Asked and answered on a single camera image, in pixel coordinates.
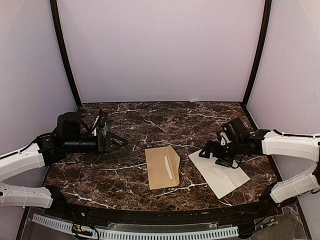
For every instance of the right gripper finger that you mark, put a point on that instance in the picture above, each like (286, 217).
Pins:
(207, 150)
(225, 163)

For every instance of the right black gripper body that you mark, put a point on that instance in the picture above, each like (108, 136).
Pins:
(226, 153)

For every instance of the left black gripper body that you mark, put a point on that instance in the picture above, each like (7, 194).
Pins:
(101, 148)

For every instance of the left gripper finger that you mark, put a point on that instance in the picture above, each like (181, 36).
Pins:
(114, 147)
(114, 139)

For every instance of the beige ornate letter sheet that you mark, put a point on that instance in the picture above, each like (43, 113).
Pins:
(168, 168)

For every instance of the brown paper envelope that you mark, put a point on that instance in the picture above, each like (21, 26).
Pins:
(158, 177)

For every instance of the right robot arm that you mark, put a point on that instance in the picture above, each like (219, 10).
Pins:
(234, 139)

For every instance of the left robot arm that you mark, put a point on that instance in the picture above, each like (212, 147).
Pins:
(71, 135)

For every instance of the black front table rail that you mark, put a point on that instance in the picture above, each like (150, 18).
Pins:
(239, 214)

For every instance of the white slotted cable duct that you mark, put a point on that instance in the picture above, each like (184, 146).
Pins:
(117, 231)

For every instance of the left black corner post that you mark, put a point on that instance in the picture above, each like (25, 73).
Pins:
(63, 52)

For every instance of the black corner post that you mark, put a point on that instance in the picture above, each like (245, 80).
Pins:
(63, 52)
(258, 53)

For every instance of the right black corner post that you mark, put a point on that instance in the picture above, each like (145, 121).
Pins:
(258, 53)

